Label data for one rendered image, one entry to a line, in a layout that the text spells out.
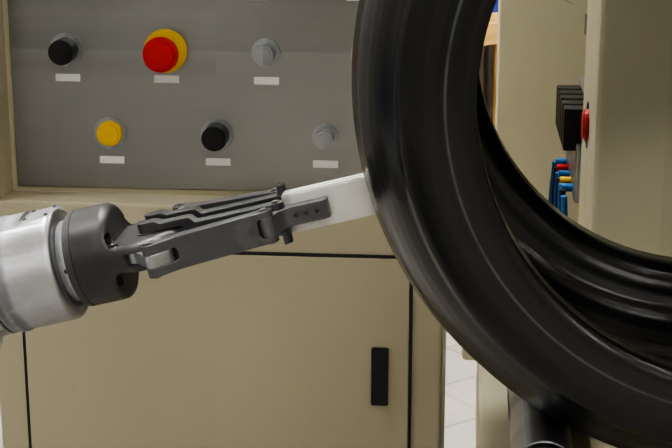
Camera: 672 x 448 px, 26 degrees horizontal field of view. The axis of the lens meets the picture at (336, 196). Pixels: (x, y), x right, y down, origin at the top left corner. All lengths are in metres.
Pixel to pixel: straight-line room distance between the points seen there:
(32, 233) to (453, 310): 0.32
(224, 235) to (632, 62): 0.45
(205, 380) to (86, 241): 0.72
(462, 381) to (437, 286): 2.62
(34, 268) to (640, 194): 0.56
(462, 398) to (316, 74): 1.89
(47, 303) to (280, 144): 0.69
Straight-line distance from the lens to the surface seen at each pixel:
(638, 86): 1.34
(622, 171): 1.35
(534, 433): 1.05
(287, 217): 1.07
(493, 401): 1.25
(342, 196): 1.08
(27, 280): 1.10
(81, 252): 1.09
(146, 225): 1.09
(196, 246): 1.06
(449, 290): 0.99
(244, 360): 1.78
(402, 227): 0.99
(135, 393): 1.82
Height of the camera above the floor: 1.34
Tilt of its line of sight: 15 degrees down
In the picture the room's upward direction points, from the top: straight up
